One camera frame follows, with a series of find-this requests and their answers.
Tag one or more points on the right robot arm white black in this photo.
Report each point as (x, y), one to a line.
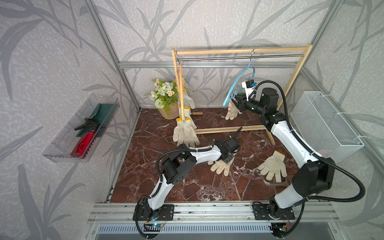
(316, 173)

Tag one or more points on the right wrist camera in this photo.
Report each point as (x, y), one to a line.
(249, 87)

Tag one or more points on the wooden clothes rack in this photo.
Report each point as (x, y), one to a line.
(306, 50)

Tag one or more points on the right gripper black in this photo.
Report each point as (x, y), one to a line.
(242, 103)

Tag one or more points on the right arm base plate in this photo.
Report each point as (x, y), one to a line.
(269, 212)

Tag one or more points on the blue clip hanger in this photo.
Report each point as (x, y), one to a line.
(240, 84)

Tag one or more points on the potted white flower plant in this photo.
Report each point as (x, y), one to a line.
(165, 97)

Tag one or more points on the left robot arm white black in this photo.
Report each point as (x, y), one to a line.
(174, 166)

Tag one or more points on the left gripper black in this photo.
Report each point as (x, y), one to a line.
(226, 162)

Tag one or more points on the green dustpan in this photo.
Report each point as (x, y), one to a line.
(99, 120)

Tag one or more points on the red spray bottle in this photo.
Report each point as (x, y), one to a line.
(82, 147)

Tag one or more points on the clear plastic wall bin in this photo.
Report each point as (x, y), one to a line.
(79, 138)

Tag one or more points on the white glove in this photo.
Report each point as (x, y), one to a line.
(187, 113)
(184, 133)
(274, 167)
(189, 102)
(233, 112)
(186, 88)
(220, 167)

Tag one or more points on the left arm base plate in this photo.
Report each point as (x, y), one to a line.
(143, 212)

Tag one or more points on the orange clip hanger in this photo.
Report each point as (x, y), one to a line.
(181, 95)

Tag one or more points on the white wire mesh basket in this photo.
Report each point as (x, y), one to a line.
(324, 128)

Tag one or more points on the brown slotted scoop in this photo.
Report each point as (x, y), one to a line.
(284, 183)

